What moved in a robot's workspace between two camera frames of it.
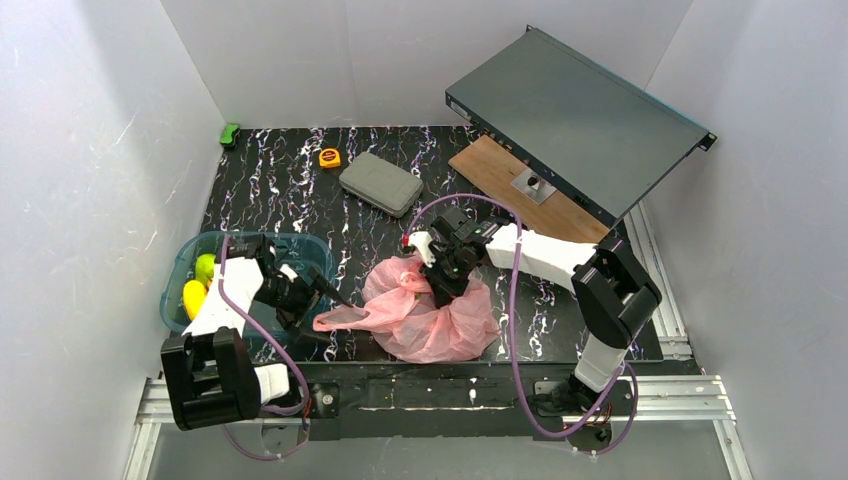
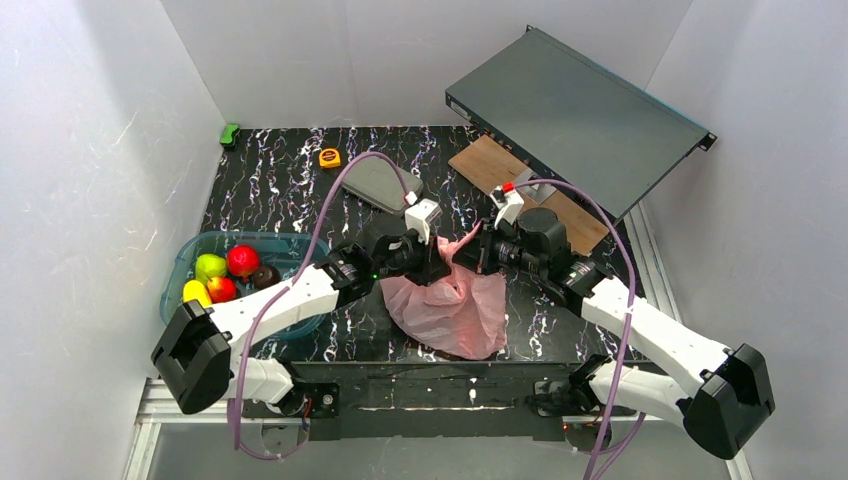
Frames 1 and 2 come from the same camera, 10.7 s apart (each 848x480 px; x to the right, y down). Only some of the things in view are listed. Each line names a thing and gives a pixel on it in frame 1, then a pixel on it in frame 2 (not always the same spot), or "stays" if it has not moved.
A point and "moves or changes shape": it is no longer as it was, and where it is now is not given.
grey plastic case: x=383 y=186 stays
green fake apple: x=205 y=268 stays
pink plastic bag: x=408 y=326 moves or changes shape
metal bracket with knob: x=534 y=186 stays
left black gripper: x=313 y=287 -> x=429 y=258
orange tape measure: x=329 y=158 stays
